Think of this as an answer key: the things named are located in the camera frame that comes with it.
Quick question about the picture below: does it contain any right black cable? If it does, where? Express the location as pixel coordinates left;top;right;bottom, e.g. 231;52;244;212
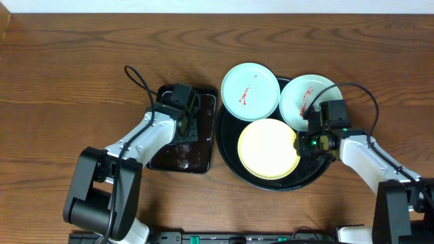
301;82;434;207

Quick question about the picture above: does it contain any left black cable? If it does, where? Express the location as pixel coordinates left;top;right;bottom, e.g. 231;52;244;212
101;65;160;244

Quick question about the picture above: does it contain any black rectangular water tray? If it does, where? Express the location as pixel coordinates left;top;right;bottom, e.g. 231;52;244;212
146;85;218;174

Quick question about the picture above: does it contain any black round tray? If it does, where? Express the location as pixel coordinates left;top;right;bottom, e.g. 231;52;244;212
215;76;333;192

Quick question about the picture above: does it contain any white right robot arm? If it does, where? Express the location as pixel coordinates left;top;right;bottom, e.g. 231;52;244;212
294;129;433;243

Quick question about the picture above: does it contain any yellow plate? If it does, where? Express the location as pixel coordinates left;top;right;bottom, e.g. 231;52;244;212
237;119;300;180

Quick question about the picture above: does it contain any light green plate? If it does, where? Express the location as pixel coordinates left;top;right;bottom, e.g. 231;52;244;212
279;75;334;131
221;62;281;121

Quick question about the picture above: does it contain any black cable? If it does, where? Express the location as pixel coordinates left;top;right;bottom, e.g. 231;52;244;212
301;82;434;207
101;65;160;244

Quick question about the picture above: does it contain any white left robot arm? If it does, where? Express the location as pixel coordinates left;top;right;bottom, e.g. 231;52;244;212
63;106;197;243

